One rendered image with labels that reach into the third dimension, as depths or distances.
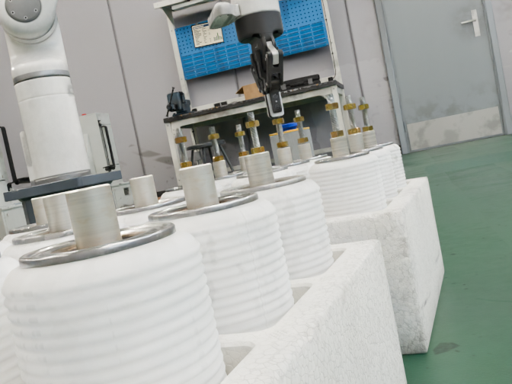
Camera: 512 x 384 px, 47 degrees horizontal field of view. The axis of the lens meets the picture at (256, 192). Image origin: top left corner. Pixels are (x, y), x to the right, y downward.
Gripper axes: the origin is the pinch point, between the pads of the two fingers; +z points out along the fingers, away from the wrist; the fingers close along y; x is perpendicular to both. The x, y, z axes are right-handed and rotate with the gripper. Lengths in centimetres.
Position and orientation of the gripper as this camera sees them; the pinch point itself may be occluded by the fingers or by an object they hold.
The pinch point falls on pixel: (274, 104)
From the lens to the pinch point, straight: 96.0
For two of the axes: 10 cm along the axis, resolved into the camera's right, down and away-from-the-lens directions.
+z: 1.9, 9.8, 0.6
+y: -2.2, -0.2, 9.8
